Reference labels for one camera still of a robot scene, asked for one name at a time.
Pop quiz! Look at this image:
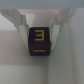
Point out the purple block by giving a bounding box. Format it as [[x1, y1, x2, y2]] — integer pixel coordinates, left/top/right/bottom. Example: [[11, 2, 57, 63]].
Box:
[[27, 26, 52, 57]]

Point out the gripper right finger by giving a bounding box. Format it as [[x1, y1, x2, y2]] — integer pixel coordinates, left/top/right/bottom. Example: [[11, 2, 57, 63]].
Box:
[[49, 7, 80, 45]]

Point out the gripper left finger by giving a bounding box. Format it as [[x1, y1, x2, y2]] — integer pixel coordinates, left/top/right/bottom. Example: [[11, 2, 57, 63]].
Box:
[[0, 8, 31, 49]]

